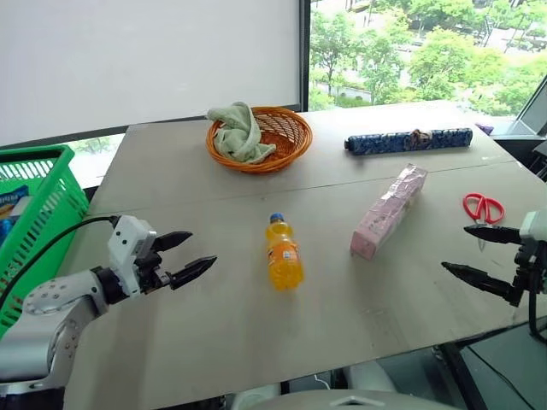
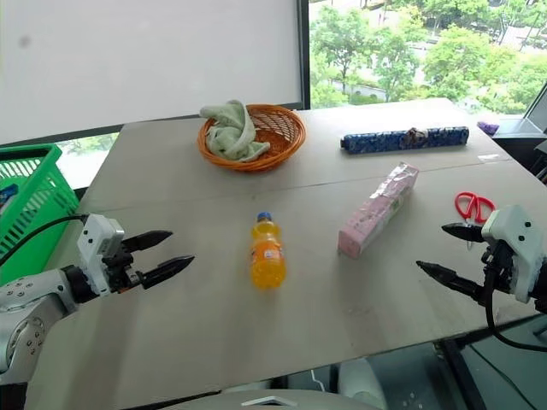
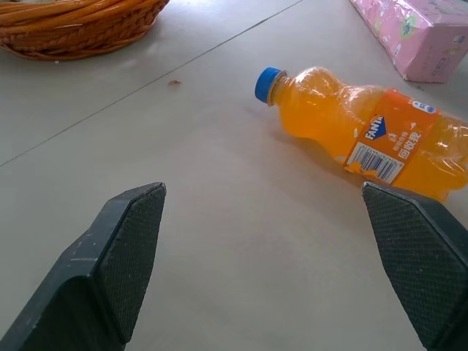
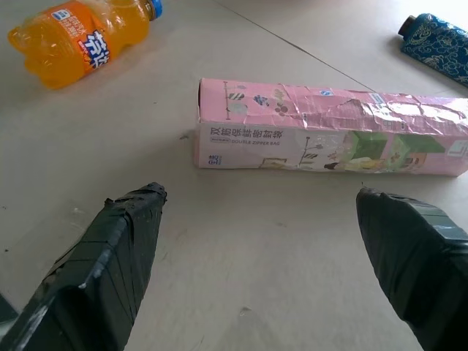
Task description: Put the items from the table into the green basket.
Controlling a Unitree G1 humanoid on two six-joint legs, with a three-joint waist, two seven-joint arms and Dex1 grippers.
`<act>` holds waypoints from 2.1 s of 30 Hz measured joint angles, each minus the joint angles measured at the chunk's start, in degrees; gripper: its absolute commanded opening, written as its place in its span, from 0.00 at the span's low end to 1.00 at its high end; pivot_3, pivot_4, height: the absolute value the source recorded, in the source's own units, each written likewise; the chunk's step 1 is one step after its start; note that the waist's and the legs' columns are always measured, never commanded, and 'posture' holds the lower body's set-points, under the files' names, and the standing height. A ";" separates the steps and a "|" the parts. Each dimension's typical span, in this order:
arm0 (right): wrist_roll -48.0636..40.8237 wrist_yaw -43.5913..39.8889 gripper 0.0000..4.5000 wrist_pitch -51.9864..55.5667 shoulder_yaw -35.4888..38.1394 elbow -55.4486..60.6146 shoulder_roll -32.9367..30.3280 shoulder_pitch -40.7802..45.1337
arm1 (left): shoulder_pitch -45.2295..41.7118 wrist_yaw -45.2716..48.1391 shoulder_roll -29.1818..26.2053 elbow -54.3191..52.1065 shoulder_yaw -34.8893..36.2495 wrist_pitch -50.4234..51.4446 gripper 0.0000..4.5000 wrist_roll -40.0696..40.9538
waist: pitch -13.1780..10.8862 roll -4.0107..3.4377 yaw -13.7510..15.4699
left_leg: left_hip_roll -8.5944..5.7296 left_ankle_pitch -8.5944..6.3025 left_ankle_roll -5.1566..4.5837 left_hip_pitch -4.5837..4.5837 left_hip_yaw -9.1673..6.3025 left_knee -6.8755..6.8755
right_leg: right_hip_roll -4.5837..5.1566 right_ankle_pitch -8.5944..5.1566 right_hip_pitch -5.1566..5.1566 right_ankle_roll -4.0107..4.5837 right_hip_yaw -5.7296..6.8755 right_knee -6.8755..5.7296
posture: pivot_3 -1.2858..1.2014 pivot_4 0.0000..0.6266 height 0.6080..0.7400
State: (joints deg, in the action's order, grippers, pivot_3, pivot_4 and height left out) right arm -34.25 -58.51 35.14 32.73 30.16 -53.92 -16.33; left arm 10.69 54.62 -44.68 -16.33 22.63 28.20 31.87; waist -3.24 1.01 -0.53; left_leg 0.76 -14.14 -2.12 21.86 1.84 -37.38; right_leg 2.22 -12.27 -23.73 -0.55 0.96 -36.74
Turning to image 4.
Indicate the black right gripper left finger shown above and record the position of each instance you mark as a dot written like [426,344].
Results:
[106,263]

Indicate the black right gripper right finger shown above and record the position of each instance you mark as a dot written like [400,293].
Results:
[413,256]

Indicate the pink zipper bag box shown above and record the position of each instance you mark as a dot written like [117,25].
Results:
[329,131]

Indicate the blue patterned folding umbrella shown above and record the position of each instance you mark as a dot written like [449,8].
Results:
[438,44]

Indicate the orange soda bottle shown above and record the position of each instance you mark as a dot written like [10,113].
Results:
[84,40]

